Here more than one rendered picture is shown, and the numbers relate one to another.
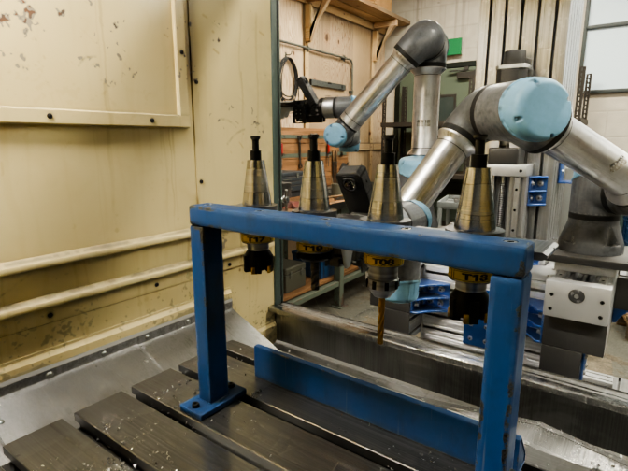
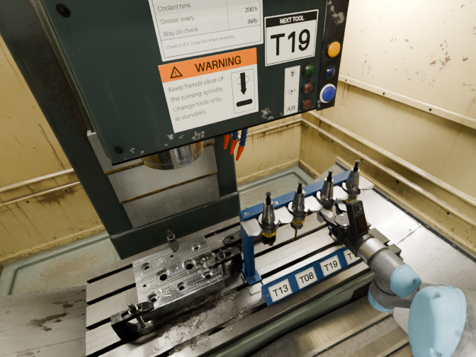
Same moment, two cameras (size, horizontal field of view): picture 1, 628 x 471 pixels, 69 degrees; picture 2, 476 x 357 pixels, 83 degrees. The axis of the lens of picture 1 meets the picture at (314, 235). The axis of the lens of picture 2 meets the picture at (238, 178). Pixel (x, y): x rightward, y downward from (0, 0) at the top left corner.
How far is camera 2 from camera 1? 1.16 m
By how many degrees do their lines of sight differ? 107
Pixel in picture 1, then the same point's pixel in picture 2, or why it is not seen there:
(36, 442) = not seen: hidden behind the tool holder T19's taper
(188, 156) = not seen: outside the picture
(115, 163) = (457, 143)
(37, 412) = (369, 201)
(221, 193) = not seen: outside the picture
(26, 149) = (418, 119)
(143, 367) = (404, 229)
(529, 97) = (420, 296)
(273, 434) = (313, 243)
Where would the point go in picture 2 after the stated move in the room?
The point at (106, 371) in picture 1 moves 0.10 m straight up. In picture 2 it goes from (397, 216) to (402, 200)
